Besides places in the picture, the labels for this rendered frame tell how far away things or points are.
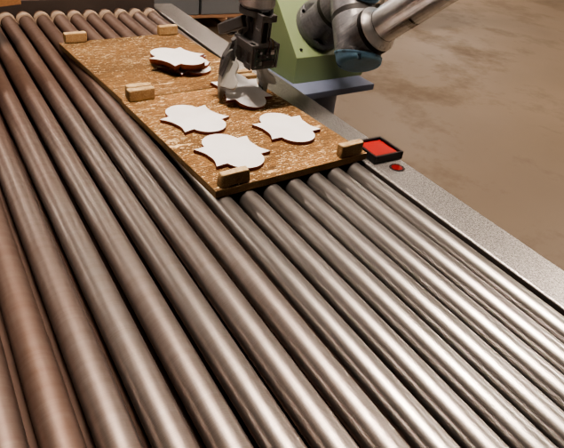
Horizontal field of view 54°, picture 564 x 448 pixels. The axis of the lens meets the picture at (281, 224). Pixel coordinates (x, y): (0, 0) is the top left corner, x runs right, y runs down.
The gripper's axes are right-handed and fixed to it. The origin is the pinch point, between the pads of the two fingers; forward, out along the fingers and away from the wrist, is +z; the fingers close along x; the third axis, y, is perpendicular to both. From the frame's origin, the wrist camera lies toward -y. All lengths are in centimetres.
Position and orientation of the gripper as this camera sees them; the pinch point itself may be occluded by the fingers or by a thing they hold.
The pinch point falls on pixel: (241, 93)
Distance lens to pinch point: 130.2
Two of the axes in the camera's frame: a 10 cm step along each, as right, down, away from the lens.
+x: 8.0, -2.4, 5.4
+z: -1.5, 8.0, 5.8
